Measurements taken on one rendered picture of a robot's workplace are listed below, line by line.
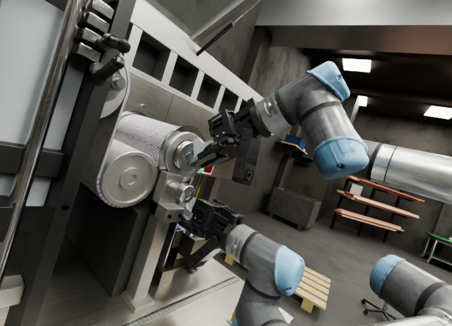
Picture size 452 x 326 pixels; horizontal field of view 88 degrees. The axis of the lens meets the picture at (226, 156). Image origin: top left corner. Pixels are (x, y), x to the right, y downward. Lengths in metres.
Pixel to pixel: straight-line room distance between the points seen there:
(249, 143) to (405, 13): 3.35
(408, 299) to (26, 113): 0.76
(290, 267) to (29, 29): 0.49
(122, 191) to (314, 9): 3.67
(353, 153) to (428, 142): 9.95
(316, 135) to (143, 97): 0.63
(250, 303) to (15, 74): 0.49
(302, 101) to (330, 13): 3.42
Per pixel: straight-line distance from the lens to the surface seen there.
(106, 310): 0.63
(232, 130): 0.48
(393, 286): 0.73
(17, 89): 0.34
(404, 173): 0.50
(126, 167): 0.52
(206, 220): 0.56
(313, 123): 0.41
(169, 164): 0.56
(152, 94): 0.90
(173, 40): 0.96
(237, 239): 0.51
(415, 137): 10.30
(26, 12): 0.34
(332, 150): 0.39
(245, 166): 0.46
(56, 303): 0.64
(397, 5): 3.77
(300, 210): 6.01
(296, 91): 0.44
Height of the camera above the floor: 1.29
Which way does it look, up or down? 2 degrees down
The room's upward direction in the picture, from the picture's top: 18 degrees clockwise
